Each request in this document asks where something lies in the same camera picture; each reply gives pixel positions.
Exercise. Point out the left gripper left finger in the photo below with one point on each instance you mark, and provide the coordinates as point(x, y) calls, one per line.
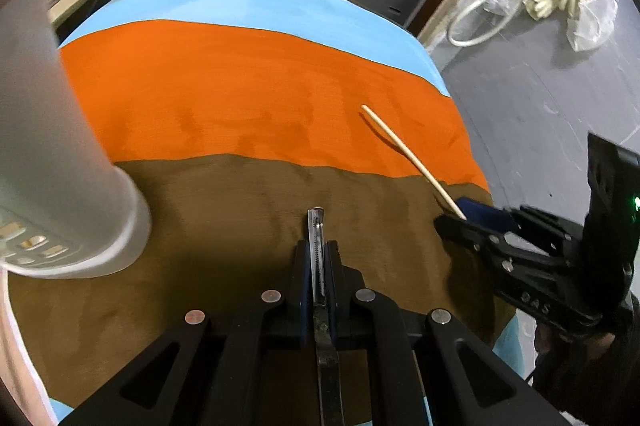
point(202, 373)

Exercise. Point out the steel utensil dark handle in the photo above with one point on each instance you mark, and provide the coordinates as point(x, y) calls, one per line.
point(329, 380)

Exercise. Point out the wooden chopstick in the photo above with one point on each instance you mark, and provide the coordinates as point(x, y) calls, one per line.
point(417, 163)

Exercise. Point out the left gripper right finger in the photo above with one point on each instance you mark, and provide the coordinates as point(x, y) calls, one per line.
point(425, 369)

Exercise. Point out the person right hand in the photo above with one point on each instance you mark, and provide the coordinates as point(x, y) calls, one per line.
point(593, 346)

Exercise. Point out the white plastic utensil holder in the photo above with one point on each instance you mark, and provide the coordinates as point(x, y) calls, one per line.
point(67, 212)

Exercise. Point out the striped blue orange brown cloth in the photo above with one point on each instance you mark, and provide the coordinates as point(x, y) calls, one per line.
point(232, 117)

